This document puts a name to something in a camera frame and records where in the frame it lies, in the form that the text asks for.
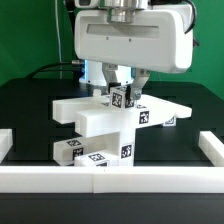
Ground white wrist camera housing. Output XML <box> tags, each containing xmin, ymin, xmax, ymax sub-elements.
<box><xmin>74</xmin><ymin>0</ymin><xmax>99</xmax><ymax>8</ymax></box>

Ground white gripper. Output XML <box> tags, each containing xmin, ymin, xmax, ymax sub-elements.
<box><xmin>75</xmin><ymin>7</ymin><xmax>193</xmax><ymax>100</ymax></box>

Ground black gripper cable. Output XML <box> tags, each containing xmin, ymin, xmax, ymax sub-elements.
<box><xmin>181</xmin><ymin>0</ymin><xmax>201</xmax><ymax>46</ymax></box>

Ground white tagged cube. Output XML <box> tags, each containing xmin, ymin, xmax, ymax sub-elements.
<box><xmin>110</xmin><ymin>86</ymin><xmax>135</xmax><ymax>109</ymax></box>
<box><xmin>162</xmin><ymin>117</ymin><xmax>176</xmax><ymax>127</ymax></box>

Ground black cable on table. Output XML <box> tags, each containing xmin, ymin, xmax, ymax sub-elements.
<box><xmin>25</xmin><ymin>60</ymin><xmax>84</xmax><ymax>80</ymax></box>

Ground white hanging cable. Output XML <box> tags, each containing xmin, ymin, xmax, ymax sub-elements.
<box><xmin>54</xmin><ymin>0</ymin><xmax>64</xmax><ymax>80</ymax></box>

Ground white left fence rail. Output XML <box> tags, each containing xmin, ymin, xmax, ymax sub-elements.
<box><xmin>0</xmin><ymin>129</ymin><xmax>13</xmax><ymax>163</ymax></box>

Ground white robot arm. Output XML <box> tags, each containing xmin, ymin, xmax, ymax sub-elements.
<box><xmin>64</xmin><ymin>0</ymin><xmax>197</xmax><ymax>97</ymax></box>

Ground white chair back part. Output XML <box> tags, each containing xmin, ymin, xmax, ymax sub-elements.
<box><xmin>53</xmin><ymin>94</ymin><xmax>192</xmax><ymax>138</ymax></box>

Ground white front fence rail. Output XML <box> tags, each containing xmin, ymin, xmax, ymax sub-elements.
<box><xmin>0</xmin><ymin>166</ymin><xmax>224</xmax><ymax>193</ymax></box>

